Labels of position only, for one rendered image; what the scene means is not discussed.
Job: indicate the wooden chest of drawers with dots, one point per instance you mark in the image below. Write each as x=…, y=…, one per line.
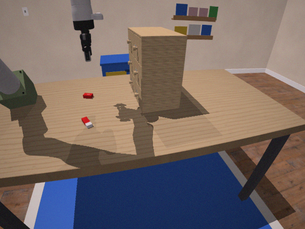
x=163, y=57

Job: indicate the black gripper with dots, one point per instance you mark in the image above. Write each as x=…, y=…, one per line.
x=85, y=36

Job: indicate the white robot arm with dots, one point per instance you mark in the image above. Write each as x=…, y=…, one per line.
x=81, y=10

